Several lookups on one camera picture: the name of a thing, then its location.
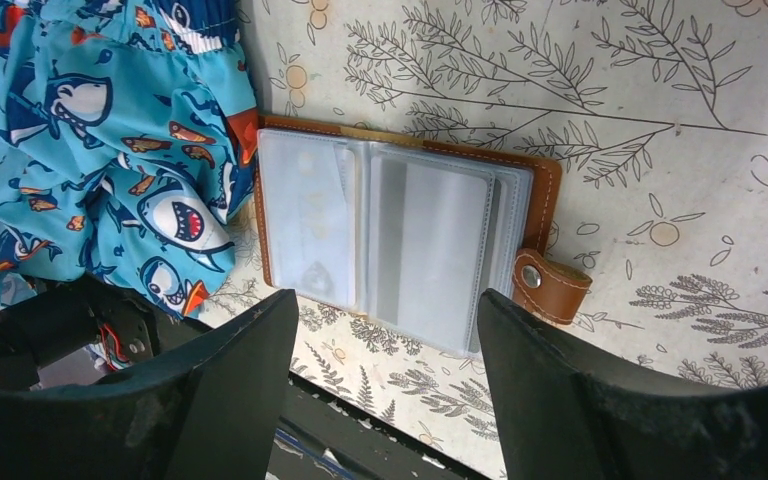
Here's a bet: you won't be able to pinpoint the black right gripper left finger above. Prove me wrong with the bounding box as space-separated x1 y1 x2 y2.
0 290 298 479

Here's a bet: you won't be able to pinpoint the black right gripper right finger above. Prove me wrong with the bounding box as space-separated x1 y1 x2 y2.
477 289 768 479

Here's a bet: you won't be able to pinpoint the brown leather card holder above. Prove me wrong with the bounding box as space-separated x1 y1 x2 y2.
255 116 592 355

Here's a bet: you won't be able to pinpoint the blue shark print shorts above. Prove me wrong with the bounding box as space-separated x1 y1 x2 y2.
0 1 258 318

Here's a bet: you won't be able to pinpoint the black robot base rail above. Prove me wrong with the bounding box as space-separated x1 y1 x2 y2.
266 373 485 480

